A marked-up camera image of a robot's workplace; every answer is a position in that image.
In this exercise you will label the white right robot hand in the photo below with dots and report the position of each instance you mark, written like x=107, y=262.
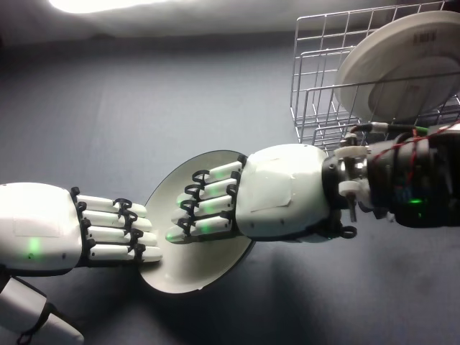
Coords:
x=280, y=190

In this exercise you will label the white plate with ink print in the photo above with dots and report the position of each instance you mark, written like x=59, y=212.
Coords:
x=388, y=54

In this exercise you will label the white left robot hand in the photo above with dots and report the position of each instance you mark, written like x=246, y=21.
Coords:
x=36, y=223

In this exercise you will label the grey table cloth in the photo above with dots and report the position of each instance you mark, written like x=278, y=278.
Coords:
x=143, y=108

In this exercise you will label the plain white plate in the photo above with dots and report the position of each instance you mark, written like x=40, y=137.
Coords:
x=201, y=266

